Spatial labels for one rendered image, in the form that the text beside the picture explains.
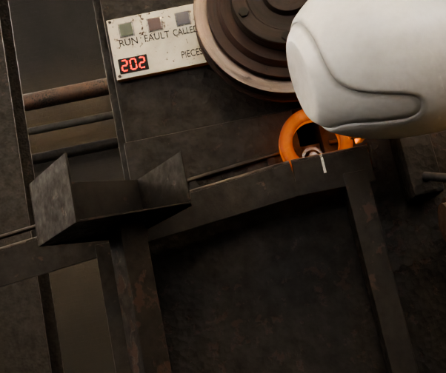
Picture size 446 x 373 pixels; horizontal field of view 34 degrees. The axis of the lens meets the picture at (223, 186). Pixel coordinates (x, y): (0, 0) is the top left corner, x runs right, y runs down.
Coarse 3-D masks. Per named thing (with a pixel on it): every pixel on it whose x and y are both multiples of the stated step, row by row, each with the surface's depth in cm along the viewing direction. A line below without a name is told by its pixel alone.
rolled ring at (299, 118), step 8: (296, 112) 181; (304, 112) 181; (288, 120) 181; (296, 120) 181; (304, 120) 181; (288, 128) 180; (296, 128) 181; (280, 136) 180; (288, 136) 180; (336, 136) 183; (344, 136) 180; (280, 144) 180; (288, 144) 179; (344, 144) 179; (352, 144) 179; (280, 152) 181; (288, 152) 179; (288, 160) 179
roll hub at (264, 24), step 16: (240, 0) 177; (256, 0) 178; (272, 0) 176; (288, 0) 176; (304, 0) 176; (240, 16) 176; (256, 16) 177; (272, 16) 177; (288, 16) 177; (256, 32) 175; (272, 32) 175; (272, 48) 179
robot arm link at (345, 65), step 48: (336, 0) 65; (384, 0) 63; (432, 0) 62; (288, 48) 70; (336, 48) 63; (384, 48) 62; (432, 48) 61; (336, 96) 65; (384, 96) 64; (432, 96) 63
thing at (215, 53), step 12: (204, 0) 187; (204, 12) 186; (204, 24) 185; (204, 36) 184; (204, 48) 184; (216, 48) 184; (216, 60) 183; (228, 60) 183; (228, 72) 182; (240, 72) 182; (240, 84) 187; (252, 84) 181; (264, 84) 181; (276, 84) 181; (288, 84) 181; (276, 96) 187; (288, 96) 186
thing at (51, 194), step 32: (64, 160) 138; (32, 192) 152; (64, 192) 138; (96, 192) 161; (128, 192) 166; (160, 192) 160; (64, 224) 139; (96, 224) 143; (128, 224) 148; (128, 256) 146; (128, 288) 145; (128, 320) 145; (160, 320) 146; (128, 352) 146; (160, 352) 144
